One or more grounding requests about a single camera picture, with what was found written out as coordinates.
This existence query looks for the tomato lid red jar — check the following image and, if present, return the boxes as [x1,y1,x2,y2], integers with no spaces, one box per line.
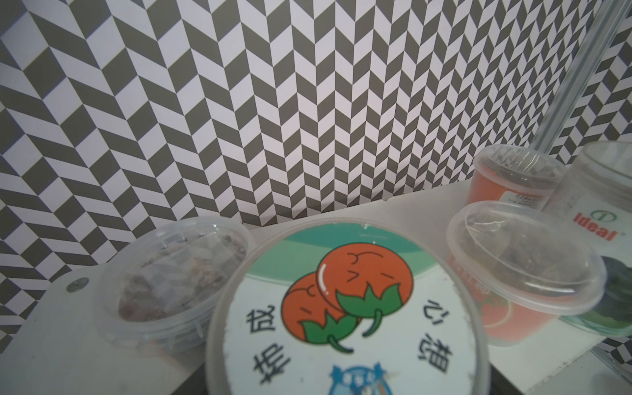
[206,219,491,394]

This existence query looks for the clear tub brown seeds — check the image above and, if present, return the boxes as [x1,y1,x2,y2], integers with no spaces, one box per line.
[94,217,256,356]

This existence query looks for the white lid green label jar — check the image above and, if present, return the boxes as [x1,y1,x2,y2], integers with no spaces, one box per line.
[543,141,631,337]

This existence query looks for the red tub clear lid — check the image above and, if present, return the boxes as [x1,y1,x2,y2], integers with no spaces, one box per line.
[446,201,607,347]
[467,144,567,211]

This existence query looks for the aluminium corner post right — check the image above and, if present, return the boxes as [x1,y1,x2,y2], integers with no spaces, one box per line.
[529,0,631,154]

